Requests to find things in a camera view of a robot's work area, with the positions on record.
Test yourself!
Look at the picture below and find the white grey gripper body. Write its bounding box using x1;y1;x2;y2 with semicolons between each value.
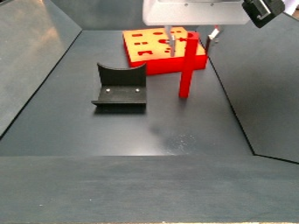
143;0;248;26

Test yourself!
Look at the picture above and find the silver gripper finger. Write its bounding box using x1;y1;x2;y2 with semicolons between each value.
206;25;220;52
164;25;176;57

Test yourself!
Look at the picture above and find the tall red arch peg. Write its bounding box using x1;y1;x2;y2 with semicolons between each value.
179;31;199;98

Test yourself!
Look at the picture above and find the red shape sorting board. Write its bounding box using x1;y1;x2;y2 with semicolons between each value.
123;27;200;75

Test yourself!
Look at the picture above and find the black curved holder bracket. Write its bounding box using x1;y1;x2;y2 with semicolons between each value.
92;63;147;106

